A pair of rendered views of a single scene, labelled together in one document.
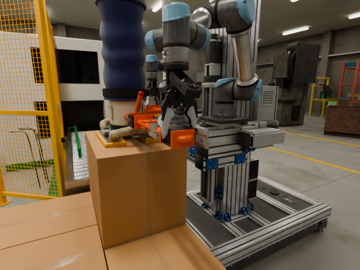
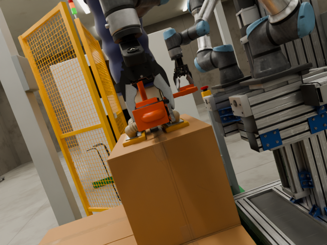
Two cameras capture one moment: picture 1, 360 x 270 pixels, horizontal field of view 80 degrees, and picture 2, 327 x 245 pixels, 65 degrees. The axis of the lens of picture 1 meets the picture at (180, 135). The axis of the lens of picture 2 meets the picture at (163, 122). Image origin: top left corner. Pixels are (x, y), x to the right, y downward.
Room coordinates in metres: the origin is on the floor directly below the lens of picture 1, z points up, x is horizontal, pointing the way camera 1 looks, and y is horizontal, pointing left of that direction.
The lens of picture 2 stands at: (0.07, -0.27, 1.12)
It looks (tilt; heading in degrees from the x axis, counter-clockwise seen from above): 7 degrees down; 25
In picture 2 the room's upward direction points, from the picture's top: 18 degrees counter-clockwise
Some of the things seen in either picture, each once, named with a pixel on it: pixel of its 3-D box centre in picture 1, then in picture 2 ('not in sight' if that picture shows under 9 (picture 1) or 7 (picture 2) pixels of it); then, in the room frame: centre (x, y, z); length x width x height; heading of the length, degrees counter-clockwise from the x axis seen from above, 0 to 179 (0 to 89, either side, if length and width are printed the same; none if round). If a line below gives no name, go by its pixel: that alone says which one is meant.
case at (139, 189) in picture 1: (130, 172); (168, 169); (1.14, 0.28, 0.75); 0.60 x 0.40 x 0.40; 27
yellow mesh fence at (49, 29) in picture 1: (57, 101); (116, 111); (2.86, 1.63, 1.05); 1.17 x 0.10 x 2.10; 27
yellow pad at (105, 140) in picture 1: (109, 135); (134, 132); (1.10, 0.37, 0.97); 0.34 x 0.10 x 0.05; 28
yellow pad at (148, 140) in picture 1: (143, 132); (171, 120); (1.19, 0.21, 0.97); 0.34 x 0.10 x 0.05; 28
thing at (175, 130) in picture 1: (176, 136); (150, 115); (0.62, 0.01, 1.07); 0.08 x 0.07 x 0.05; 28
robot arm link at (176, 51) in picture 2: (152, 75); (175, 53); (1.52, 0.19, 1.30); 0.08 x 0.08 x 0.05
